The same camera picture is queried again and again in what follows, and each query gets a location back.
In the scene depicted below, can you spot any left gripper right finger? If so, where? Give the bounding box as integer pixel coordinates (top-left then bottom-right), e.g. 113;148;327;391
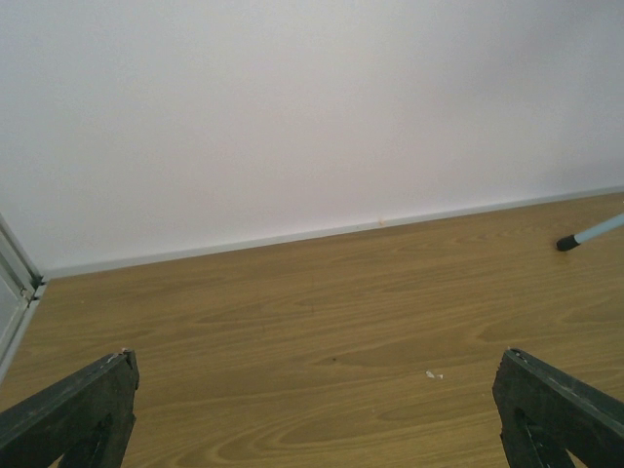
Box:
492;348;623;467

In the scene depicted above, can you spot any light blue music stand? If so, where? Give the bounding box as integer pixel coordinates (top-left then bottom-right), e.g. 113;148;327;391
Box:
556;214;624;252

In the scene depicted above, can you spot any left aluminium frame post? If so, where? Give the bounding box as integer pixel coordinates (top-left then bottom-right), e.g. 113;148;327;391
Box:
1;217;48;381

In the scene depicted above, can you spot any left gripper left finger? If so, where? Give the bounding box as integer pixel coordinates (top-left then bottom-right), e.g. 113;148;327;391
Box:
1;349;139;467

